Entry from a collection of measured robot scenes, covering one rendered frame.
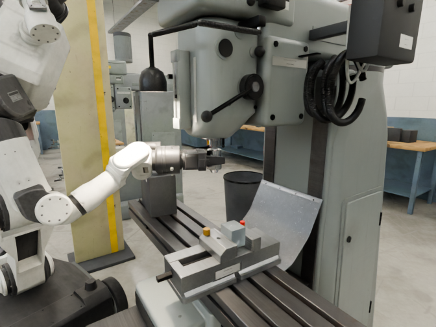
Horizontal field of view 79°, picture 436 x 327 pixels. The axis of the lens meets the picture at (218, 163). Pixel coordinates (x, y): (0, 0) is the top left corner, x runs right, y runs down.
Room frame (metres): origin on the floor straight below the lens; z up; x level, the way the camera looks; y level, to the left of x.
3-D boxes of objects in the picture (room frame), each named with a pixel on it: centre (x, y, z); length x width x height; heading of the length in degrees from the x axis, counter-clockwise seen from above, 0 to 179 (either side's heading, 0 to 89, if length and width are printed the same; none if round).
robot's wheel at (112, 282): (1.09, 0.50, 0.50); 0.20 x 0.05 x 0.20; 50
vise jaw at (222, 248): (0.71, 0.00, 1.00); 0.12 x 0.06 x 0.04; 32
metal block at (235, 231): (0.74, -0.05, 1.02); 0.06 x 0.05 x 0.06; 32
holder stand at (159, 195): (1.22, 0.29, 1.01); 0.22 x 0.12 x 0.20; 26
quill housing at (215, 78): (0.83, 0.01, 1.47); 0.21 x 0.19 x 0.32; 34
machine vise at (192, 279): (0.73, -0.02, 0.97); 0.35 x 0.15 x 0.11; 122
